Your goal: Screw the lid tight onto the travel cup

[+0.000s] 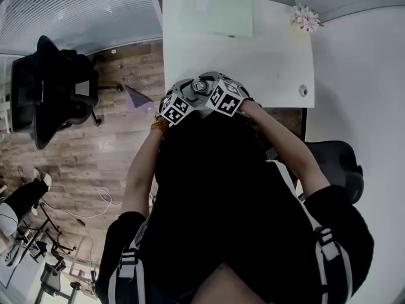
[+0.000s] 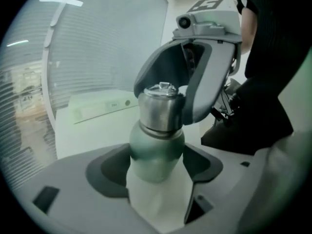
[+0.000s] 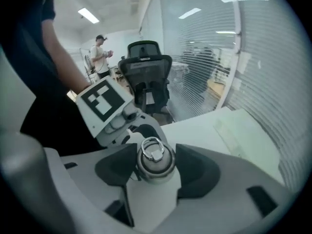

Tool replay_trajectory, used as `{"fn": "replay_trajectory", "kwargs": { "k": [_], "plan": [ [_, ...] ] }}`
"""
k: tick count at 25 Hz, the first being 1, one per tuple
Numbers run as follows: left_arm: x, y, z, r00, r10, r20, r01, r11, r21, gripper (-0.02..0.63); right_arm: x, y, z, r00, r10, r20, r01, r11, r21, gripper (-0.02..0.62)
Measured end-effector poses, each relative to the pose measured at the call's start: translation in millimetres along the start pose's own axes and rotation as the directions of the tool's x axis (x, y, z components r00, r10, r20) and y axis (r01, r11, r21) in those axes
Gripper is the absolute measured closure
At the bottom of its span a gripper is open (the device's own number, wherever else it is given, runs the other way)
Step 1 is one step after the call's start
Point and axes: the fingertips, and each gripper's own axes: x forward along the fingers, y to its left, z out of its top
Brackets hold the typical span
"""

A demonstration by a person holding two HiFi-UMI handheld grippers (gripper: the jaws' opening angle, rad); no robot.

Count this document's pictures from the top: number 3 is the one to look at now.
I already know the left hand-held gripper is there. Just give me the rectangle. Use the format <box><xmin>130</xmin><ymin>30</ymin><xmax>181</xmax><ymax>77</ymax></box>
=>
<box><xmin>75</xmin><ymin>77</ymin><xmax>167</xmax><ymax>148</ymax></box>

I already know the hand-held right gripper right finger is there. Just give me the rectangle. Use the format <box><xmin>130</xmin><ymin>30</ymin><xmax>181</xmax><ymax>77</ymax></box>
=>
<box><xmin>150</xmin><ymin>142</ymin><xmax>293</xmax><ymax>234</ymax></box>

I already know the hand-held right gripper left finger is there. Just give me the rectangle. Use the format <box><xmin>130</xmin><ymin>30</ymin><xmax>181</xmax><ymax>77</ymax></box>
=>
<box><xmin>60</xmin><ymin>142</ymin><xmax>139</xmax><ymax>228</ymax></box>

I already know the person's left forearm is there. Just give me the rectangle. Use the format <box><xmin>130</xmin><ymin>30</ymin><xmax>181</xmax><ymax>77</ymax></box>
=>
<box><xmin>42</xmin><ymin>18</ymin><xmax>91</xmax><ymax>94</ymax></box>

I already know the pale green flat box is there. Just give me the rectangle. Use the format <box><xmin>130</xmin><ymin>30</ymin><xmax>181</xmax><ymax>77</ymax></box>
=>
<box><xmin>213</xmin><ymin>108</ymin><xmax>281</xmax><ymax>178</ymax></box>

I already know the black mesh office chair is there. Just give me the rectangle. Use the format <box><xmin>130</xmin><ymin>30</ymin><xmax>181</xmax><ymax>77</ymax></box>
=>
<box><xmin>117</xmin><ymin>40</ymin><xmax>173</xmax><ymax>115</ymax></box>

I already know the person's black shirt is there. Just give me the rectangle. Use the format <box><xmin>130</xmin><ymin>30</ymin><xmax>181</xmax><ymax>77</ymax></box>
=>
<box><xmin>0</xmin><ymin>0</ymin><xmax>106</xmax><ymax>156</ymax></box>

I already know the glass partition with blinds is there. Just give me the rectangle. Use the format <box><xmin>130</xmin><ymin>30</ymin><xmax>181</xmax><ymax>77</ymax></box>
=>
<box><xmin>140</xmin><ymin>0</ymin><xmax>312</xmax><ymax>192</ymax></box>

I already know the ceiling tube light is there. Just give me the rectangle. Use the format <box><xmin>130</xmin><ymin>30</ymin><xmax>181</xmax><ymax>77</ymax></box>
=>
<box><xmin>78</xmin><ymin>7</ymin><xmax>100</xmax><ymax>24</ymax></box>

